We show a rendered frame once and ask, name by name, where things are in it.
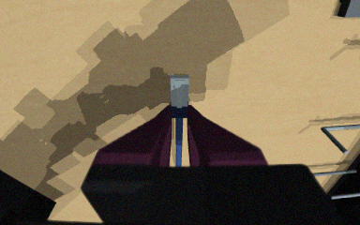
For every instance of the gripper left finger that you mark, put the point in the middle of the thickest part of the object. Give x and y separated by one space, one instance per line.
141 145

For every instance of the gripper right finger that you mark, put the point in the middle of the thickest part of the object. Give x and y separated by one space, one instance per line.
218 146

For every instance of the blue patch cord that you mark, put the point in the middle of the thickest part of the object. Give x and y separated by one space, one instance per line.
178 141

